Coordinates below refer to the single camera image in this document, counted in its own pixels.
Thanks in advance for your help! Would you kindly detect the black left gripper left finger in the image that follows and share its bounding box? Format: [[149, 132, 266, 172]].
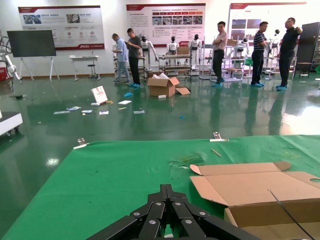
[[86, 184, 168, 240]]

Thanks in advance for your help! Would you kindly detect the tall black cabinet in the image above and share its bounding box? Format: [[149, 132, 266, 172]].
[[294, 21, 320, 80]]

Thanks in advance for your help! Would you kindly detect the crumpled clear plastic wrap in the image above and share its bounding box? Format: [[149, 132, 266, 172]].
[[169, 151, 208, 170]]

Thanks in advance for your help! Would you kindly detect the white humanoid robot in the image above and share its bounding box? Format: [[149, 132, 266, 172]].
[[188, 34, 203, 76], [165, 35, 179, 55], [139, 36, 159, 72]]

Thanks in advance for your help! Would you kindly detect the man in black shirt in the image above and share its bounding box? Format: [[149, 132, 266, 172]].
[[275, 17, 304, 92]]

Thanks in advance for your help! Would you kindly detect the metal workbench trolley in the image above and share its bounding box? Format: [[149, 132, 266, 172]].
[[157, 53, 194, 77]]

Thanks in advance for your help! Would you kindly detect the wall board with dark photos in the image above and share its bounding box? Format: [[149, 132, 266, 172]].
[[228, 2, 308, 42]]

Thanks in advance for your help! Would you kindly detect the flat cardboard piece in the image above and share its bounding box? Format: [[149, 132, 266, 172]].
[[174, 86, 192, 96]]

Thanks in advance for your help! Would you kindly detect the open cardboard shipping box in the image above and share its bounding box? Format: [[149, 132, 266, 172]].
[[146, 72, 181, 98]]

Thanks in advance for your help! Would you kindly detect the black display on stand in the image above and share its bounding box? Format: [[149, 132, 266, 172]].
[[6, 29, 61, 82]]

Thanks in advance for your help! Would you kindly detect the man in grey t-shirt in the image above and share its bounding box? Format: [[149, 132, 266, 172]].
[[124, 27, 143, 88]]

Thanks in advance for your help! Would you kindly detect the man in blue shirt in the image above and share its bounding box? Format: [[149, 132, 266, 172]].
[[111, 33, 132, 85]]

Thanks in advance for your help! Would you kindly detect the man in striped polo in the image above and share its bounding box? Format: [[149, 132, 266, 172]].
[[250, 21, 270, 88]]

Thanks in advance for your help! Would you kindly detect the white desk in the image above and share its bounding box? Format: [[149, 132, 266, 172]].
[[69, 54, 100, 82]]

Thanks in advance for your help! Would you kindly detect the wide open cardboard box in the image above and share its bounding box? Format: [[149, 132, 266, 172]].
[[189, 161, 320, 240]]

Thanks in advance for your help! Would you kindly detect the red case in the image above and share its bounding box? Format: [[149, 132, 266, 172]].
[[0, 66, 11, 82]]

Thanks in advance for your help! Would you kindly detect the white wheeled platform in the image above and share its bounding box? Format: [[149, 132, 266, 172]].
[[0, 109, 24, 137]]

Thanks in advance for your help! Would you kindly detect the man in pink shirt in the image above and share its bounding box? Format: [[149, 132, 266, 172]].
[[211, 21, 229, 88]]

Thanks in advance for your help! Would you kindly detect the wall board with photo row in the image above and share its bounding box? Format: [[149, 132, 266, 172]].
[[125, 3, 207, 48]]

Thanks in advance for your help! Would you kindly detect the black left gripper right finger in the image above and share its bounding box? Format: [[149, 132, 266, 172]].
[[166, 184, 262, 240]]

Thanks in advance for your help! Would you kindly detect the green table cloth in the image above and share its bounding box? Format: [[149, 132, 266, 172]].
[[1, 134, 320, 240]]

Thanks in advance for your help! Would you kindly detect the black round stool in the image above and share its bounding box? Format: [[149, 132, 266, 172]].
[[87, 63, 102, 81]]

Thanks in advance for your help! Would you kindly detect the silver metal spring clip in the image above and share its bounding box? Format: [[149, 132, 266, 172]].
[[73, 137, 90, 150], [209, 131, 230, 143]]

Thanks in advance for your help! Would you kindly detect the wall board with red stripe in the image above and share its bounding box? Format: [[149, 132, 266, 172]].
[[17, 5, 105, 51]]

